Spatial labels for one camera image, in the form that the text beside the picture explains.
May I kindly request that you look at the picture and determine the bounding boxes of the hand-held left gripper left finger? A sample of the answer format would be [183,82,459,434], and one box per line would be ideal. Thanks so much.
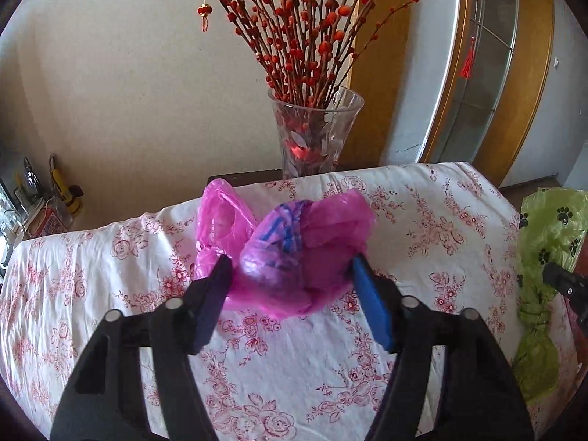
[50,254,234,441]

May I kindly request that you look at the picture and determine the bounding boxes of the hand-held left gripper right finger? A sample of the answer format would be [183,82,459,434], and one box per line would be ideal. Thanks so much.
[351,255,536,441]

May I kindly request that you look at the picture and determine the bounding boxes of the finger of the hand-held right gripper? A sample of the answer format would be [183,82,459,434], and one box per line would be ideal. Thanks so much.
[542,262,588,327]

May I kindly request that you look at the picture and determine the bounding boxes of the light green paw-print bag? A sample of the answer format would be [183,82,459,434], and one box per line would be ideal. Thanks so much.
[512,187,588,402]

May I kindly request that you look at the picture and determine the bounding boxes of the pink plastic bag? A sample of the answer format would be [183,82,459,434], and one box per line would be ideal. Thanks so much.
[193,179,378,319]

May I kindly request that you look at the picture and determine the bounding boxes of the floral tablecloth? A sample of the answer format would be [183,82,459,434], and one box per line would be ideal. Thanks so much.
[0,161,580,441]

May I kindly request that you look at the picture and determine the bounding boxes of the dark wooden table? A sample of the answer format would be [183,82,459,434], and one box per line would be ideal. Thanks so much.
[207,168,283,187]

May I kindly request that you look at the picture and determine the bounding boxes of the glass vase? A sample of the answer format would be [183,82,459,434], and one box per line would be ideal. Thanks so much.
[268,86,365,180]

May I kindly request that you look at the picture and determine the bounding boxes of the red patterned box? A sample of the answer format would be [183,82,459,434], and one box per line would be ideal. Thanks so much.
[28,202,72,240]

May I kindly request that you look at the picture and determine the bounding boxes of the wooden framed glass door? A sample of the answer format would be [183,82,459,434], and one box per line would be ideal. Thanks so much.
[420,0,554,184]

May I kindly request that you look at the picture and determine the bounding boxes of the frosted glass door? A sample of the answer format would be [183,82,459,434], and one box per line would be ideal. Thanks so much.
[441,0,520,161]

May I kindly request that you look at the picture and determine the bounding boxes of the red tassel ornament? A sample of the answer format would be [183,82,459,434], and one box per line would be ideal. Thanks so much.
[459,37,478,80]

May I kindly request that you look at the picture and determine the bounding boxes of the red berry branches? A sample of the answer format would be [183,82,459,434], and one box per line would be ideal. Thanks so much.
[184,0,478,111]

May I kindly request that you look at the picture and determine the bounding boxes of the small red lantern ornament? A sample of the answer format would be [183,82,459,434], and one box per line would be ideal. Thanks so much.
[197,0,213,33]

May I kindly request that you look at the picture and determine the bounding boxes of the yellow handled tool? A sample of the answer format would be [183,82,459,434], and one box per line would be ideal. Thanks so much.
[48,154,84,216]

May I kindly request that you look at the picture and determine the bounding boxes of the wooden wall trim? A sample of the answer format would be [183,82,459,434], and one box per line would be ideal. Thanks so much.
[342,0,414,168]

